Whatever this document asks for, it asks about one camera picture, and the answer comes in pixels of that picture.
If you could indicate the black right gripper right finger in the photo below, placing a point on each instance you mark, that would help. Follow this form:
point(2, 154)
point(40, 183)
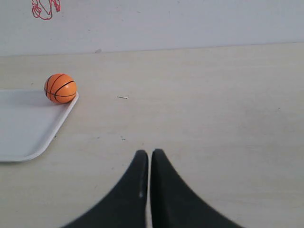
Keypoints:
point(174, 204)

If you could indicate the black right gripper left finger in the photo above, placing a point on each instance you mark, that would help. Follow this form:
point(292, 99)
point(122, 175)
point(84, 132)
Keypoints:
point(125, 205)

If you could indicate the small orange basketball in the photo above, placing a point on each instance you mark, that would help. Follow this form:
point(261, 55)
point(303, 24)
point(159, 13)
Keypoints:
point(60, 88)

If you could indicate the red mini basketball hoop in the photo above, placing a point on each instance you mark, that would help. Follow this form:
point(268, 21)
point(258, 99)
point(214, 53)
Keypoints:
point(43, 9)

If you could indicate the white plastic tray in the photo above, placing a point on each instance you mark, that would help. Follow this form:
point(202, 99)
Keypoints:
point(28, 123)

